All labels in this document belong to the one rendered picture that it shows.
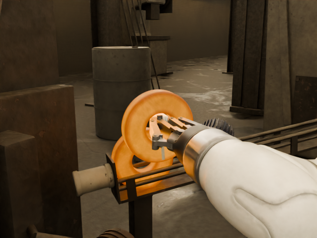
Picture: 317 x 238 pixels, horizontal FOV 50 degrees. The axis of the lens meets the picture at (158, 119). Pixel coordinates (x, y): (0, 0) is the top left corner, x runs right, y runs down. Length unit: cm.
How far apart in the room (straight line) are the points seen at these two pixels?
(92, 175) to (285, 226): 53
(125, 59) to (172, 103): 248
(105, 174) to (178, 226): 115
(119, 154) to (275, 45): 236
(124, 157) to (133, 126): 15
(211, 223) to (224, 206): 155
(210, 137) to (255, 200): 14
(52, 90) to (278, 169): 65
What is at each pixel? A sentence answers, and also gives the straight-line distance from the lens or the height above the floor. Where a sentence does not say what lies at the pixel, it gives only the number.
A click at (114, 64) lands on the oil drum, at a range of 318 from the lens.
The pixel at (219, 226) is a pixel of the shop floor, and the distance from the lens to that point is 194.
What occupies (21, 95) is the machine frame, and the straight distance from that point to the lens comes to 85.
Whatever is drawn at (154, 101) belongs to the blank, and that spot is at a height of 87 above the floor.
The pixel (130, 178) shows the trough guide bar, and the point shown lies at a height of 67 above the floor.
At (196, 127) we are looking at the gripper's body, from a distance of 55.
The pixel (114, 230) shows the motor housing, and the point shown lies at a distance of 89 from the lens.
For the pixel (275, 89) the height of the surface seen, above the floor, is 55.
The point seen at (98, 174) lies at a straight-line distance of 81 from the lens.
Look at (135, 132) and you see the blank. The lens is 69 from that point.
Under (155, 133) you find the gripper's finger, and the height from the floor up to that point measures 84.
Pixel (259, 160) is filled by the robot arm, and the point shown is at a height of 87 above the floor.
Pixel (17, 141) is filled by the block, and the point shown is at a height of 80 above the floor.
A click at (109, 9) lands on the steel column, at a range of 476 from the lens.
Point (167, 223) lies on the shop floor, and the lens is 194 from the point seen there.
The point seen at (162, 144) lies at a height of 82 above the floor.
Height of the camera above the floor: 101
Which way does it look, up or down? 14 degrees down
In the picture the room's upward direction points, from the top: straight up
